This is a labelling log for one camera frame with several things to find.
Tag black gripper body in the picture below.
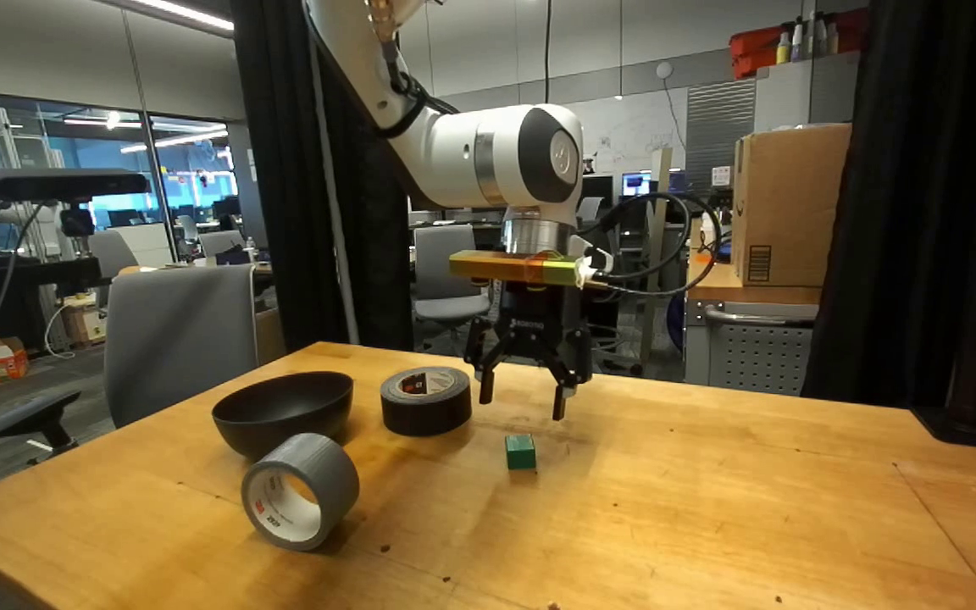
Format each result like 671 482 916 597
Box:
488 280 582 349

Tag small green block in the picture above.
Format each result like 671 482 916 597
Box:
501 433 540 473

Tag black bowl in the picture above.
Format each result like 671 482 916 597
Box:
210 369 357 460

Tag light grey office chair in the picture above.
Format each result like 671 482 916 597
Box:
410 220 494 332

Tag black tape roll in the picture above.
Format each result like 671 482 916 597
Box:
380 363 476 441

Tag grey metal desk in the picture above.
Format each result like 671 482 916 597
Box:
685 256 824 399

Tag large cardboard box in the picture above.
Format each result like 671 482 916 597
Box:
732 117 853 292

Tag grey office chair, black armrest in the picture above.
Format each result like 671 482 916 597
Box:
0 264 261 454

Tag red storage bins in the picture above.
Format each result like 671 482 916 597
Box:
729 10 870 81

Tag white bucket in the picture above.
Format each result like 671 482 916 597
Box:
57 288 110 349

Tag black stand base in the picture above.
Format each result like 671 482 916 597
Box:
919 404 976 454

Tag wooden wrist mount plate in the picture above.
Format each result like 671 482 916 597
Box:
447 248 618 292

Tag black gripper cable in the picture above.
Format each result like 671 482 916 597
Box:
582 189 729 302

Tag silver duct tape roll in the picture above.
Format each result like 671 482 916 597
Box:
236 430 362 555

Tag black camera bar on stand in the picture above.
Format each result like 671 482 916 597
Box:
0 167 154 240

